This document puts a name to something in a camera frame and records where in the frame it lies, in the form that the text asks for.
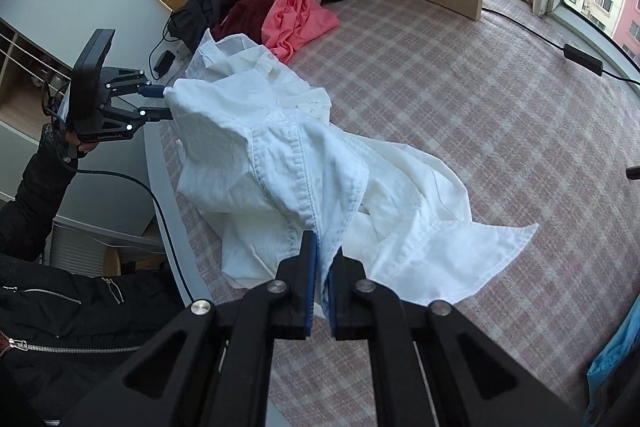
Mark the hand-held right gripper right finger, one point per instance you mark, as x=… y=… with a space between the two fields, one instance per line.
x=336 y=302

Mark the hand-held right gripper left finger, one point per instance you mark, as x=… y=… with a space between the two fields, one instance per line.
x=310 y=277

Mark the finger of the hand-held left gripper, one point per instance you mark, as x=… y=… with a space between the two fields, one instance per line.
x=152 y=91
x=157 y=114

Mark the white shirt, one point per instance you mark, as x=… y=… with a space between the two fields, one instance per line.
x=280 y=147

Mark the person's left forearm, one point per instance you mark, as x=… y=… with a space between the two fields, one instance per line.
x=35 y=197

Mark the person's left hand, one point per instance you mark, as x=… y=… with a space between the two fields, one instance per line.
x=87 y=148

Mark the small black charger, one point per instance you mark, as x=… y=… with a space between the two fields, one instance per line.
x=164 y=63

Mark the white shelf unit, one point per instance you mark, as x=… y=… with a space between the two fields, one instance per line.
x=25 y=72

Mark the dark red garment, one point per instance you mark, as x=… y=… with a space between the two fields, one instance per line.
x=245 y=19

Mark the wooden stool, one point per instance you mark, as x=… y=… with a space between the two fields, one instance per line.
x=117 y=263

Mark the white slatted panel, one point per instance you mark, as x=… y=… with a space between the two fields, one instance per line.
x=75 y=247

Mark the pink garment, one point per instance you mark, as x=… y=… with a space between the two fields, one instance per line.
x=300 y=17

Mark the person's black jacket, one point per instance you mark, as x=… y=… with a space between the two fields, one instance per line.
x=75 y=312

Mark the pink plaid tablecloth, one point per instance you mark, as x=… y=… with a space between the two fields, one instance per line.
x=450 y=107

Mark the blue garment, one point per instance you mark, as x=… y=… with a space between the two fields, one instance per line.
x=615 y=357

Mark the black tripod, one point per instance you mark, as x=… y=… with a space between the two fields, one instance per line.
x=633 y=172

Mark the long black power adapter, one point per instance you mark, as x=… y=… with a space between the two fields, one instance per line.
x=582 y=57

